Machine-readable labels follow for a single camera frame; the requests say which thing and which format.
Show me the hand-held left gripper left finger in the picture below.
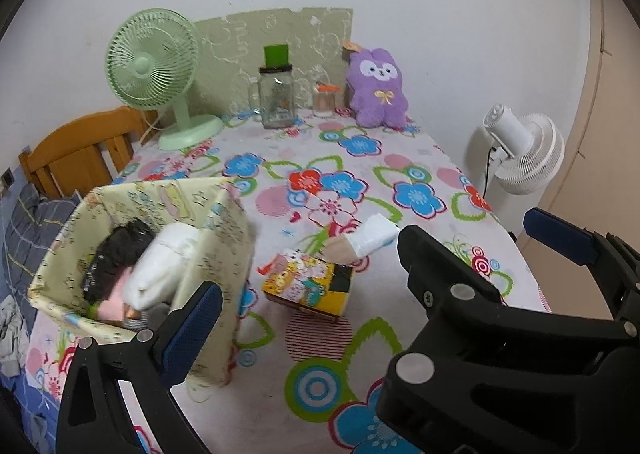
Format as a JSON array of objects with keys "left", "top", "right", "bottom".
[{"left": 56, "top": 281, "right": 223, "bottom": 454}]

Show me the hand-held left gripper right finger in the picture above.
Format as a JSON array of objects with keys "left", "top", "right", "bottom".
[{"left": 397, "top": 225, "right": 640, "bottom": 360}]

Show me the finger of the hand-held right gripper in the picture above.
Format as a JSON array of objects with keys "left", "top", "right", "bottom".
[
  {"left": 375, "top": 341, "right": 640, "bottom": 454},
  {"left": 523, "top": 206, "right": 640, "bottom": 329}
]

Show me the white soft bundle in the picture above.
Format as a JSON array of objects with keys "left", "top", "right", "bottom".
[{"left": 122, "top": 224, "right": 201, "bottom": 309}]

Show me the pink soft cloth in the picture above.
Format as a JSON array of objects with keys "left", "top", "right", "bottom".
[{"left": 95, "top": 270, "right": 132, "bottom": 322}]

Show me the yellow printed fabric basket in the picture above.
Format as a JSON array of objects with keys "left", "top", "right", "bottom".
[{"left": 27, "top": 177, "right": 256, "bottom": 387}]

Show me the black fuzzy cloth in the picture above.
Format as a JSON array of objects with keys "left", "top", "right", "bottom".
[{"left": 82, "top": 220, "right": 157, "bottom": 302}]

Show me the grey soft item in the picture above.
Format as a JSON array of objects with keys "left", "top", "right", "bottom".
[{"left": 124, "top": 301, "right": 171, "bottom": 329}]

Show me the white tissue pack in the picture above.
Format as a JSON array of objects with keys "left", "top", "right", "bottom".
[{"left": 347, "top": 214, "right": 401, "bottom": 259}]

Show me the floral tablecloth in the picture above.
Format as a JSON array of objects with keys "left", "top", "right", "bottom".
[{"left": 25, "top": 108, "right": 551, "bottom": 454}]

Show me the white standing fan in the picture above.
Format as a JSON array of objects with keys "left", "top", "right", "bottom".
[{"left": 465, "top": 104, "right": 566, "bottom": 229}]

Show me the beige paper packet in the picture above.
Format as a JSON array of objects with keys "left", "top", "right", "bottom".
[{"left": 322, "top": 234, "right": 361, "bottom": 265}]

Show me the yellow cartoon tissue box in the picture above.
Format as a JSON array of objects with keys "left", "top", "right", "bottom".
[{"left": 261, "top": 249, "right": 356, "bottom": 325}]

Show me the beige wooden door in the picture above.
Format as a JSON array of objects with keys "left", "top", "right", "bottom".
[{"left": 515, "top": 0, "right": 640, "bottom": 285}]

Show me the purple plush toy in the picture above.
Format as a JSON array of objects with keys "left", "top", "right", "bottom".
[{"left": 347, "top": 48, "right": 411, "bottom": 129}]

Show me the grey crumpled cloth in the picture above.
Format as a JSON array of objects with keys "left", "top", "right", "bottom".
[{"left": 0, "top": 294, "right": 31, "bottom": 377}]

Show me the blue bed sheet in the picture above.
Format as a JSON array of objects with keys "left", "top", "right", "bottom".
[{"left": 0, "top": 169, "right": 61, "bottom": 440}]

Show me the brown box with orange tag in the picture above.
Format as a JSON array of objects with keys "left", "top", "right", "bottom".
[{"left": 341, "top": 40, "right": 362, "bottom": 109}]

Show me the clear swab holder orange lid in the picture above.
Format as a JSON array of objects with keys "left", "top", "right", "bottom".
[{"left": 312, "top": 81, "right": 340, "bottom": 117}]

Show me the plaid grey pillow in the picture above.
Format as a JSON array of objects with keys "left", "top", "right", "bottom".
[{"left": 2, "top": 184, "right": 83, "bottom": 285}]

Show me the wooden headboard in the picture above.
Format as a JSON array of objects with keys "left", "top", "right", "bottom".
[{"left": 19, "top": 106, "right": 161, "bottom": 199}]

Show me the glass jar with green lid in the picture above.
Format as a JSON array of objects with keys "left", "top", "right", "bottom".
[{"left": 248, "top": 44, "right": 297, "bottom": 129}]

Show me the green desk fan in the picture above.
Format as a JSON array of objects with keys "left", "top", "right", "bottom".
[{"left": 104, "top": 8, "right": 224, "bottom": 151}]

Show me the black fan cable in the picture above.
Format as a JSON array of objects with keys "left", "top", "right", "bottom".
[{"left": 481, "top": 146, "right": 501, "bottom": 199}]

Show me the white fan cable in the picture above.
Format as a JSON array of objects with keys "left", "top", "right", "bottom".
[{"left": 140, "top": 111, "right": 163, "bottom": 145}]

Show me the green patterned wall sheet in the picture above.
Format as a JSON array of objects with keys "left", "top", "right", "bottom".
[{"left": 192, "top": 7, "right": 354, "bottom": 117}]

